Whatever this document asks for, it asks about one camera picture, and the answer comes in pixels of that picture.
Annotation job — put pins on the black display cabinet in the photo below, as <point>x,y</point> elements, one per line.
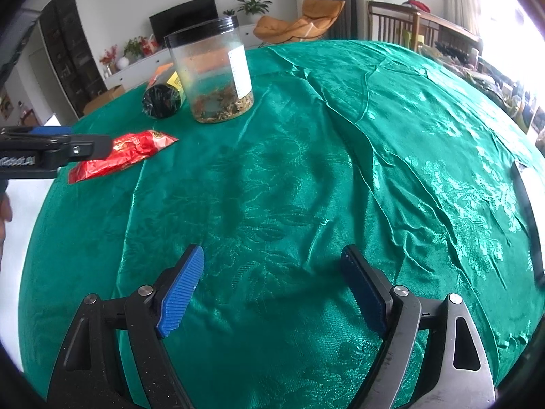
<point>70,54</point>

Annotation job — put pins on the orange lounge chair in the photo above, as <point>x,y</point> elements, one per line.
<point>317,17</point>

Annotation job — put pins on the orange book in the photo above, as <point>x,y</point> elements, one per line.
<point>159,72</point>

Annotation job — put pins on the black smartphone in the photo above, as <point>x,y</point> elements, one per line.
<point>528,185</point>

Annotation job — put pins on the potted green plant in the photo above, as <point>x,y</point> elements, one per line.
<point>253,10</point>

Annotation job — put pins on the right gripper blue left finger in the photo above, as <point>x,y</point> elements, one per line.
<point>175,291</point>

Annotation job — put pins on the person left hand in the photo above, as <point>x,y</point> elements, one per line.
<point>6,216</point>

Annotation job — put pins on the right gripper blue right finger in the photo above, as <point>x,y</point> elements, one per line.
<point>370,289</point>

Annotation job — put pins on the red snack bag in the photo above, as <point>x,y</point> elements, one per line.
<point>127,150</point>

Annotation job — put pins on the green satin tablecloth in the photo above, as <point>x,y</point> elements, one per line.
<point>347,143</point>

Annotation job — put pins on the wooden railing bench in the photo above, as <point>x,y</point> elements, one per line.
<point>410,27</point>

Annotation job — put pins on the red flower vase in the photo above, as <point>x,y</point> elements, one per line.
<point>108,60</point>

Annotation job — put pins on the brown cardboard box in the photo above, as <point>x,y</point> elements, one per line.
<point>103,99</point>

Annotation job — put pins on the clear jar black lid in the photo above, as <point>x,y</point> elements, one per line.
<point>211,64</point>

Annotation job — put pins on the black television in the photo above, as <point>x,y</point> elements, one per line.
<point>182,16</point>

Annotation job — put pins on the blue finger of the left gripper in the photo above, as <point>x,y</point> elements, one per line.
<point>51,130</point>

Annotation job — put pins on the black garbage bag roll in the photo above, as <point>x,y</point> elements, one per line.
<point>163,96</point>

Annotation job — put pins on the white cardboard box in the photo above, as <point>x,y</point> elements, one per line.
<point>26,199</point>

